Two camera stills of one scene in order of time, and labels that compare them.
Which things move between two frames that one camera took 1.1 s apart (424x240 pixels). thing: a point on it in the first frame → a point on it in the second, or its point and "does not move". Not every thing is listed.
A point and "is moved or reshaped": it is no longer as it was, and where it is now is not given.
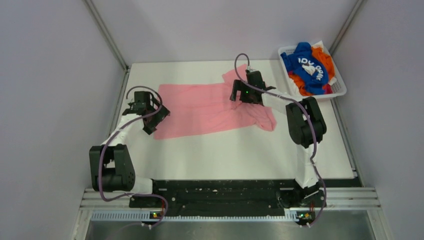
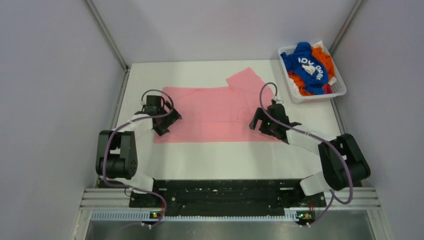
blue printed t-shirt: x=311 y=72 does not move
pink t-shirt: x=196 y=108 is moved or reshaped
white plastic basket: x=339 y=88 does not move
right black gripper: x=239 y=85 → x=260 y=115
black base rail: x=307 y=201 does not move
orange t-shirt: x=302 y=88 does not move
